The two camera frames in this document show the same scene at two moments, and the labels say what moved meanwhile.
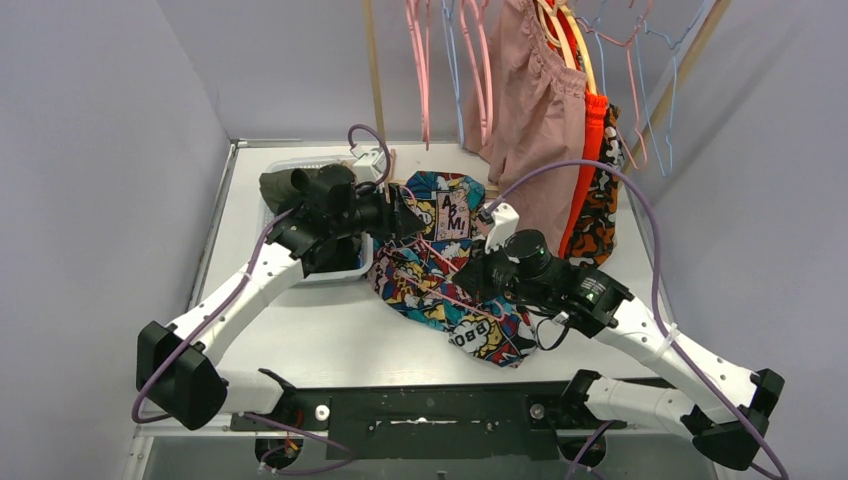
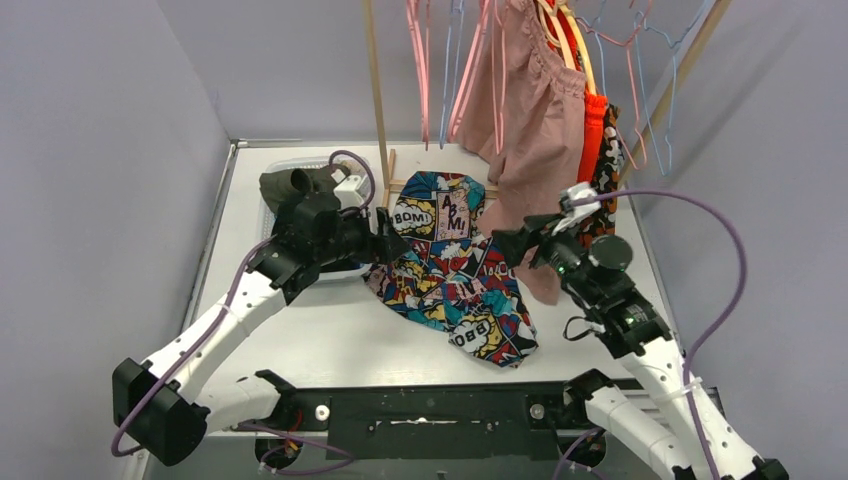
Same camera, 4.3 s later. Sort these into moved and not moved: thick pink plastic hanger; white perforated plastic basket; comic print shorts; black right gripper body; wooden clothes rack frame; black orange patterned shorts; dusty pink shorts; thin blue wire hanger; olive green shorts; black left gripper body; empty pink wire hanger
Moved: black left gripper body; thin blue wire hanger; thick pink plastic hanger; black right gripper body
Not moved: white perforated plastic basket; dusty pink shorts; wooden clothes rack frame; comic print shorts; black orange patterned shorts; olive green shorts; empty pink wire hanger
